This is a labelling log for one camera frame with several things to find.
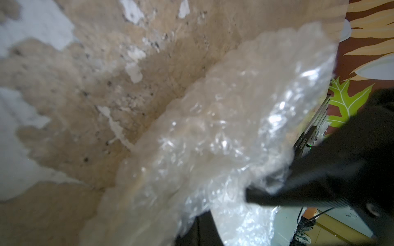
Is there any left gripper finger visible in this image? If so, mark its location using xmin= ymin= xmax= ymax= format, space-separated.
xmin=198 ymin=211 xmax=224 ymax=246
xmin=174 ymin=217 xmax=199 ymax=246

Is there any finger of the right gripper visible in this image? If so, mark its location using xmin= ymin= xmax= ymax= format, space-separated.
xmin=245 ymin=172 xmax=308 ymax=207

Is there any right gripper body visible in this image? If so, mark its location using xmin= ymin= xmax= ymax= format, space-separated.
xmin=283 ymin=89 xmax=394 ymax=240

